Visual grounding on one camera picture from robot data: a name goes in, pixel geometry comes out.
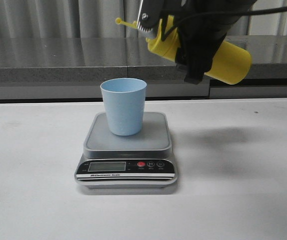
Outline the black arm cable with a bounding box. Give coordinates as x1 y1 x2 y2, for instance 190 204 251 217
161 2 287 41

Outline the yellow squeeze bottle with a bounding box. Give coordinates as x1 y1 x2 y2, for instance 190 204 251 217
115 14 253 85

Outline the light blue plastic cup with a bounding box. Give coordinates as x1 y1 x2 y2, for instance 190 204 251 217
100 78 147 136

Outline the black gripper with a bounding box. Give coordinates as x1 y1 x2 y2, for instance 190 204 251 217
136 0 255 84

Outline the grey curtain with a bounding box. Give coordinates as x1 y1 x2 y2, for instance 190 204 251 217
0 0 287 39

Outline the grey stone counter ledge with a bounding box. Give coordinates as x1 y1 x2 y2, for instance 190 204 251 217
0 35 287 102

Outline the silver electronic kitchen scale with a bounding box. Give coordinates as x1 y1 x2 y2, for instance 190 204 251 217
74 112 178 195

